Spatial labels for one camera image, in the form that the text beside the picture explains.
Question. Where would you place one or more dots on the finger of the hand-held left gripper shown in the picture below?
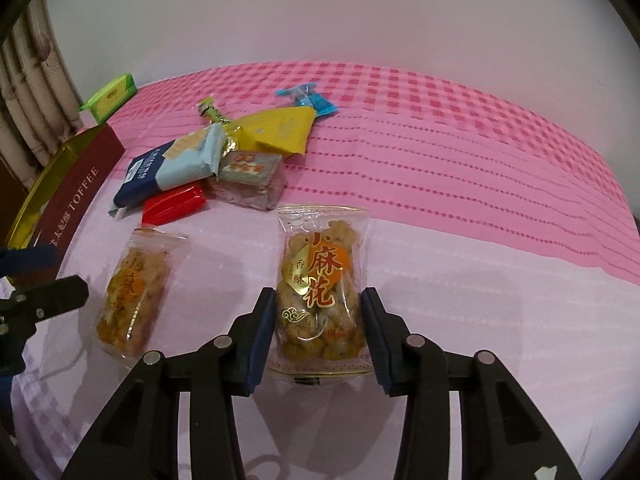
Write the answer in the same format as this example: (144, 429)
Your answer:
(52, 294)
(30, 259)

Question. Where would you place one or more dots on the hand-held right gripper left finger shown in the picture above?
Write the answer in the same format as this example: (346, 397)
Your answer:
(261, 350)

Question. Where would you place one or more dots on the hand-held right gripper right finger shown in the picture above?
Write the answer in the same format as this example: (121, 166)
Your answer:
(380, 342)

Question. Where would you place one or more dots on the maroon gold-rimmed toffee box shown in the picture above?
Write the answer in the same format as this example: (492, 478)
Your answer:
(65, 195)

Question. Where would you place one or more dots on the clear fried twist snack packet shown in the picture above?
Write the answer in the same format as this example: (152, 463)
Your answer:
(317, 290)
(132, 292)

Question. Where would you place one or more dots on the red snack packet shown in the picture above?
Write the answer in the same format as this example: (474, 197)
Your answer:
(172, 205)

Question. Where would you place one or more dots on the yellow snack packet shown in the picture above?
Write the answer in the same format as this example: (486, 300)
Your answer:
(275, 130)

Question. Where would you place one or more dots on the clear wrapped brown cake packet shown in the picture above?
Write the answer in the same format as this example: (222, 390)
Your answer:
(247, 191)

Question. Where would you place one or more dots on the dark and light blue packet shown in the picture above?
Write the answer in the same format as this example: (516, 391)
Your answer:
(165, 167)

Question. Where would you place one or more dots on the green tissue pack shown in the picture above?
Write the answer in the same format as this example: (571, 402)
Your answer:
(109, 97)

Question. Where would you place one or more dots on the small grey orange-label packet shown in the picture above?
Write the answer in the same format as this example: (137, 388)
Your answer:
(247, 165)

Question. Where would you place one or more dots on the small green candy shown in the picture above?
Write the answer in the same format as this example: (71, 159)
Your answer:
(212, 111)

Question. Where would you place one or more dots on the blue wrapped candy packet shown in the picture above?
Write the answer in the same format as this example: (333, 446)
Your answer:
(309, 100)

